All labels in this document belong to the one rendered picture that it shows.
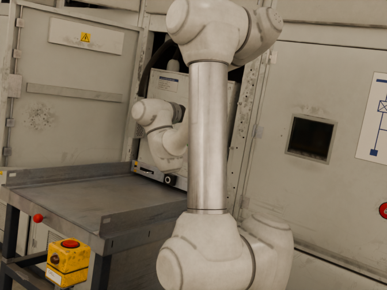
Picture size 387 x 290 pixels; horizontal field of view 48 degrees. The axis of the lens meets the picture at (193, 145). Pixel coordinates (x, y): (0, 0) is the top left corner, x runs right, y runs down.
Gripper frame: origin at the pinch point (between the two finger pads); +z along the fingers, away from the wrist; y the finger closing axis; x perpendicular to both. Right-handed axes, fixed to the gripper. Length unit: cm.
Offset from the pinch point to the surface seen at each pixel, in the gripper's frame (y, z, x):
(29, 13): -66, -47, 31
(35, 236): -113, 2, -98
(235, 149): 17.0, 3.5, -11.9
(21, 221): -130, 2, -94
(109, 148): -52, -4, -27
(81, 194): -24, -42, -38
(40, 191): -33, -55, -38
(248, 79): 16.9, 3.4, 18.3
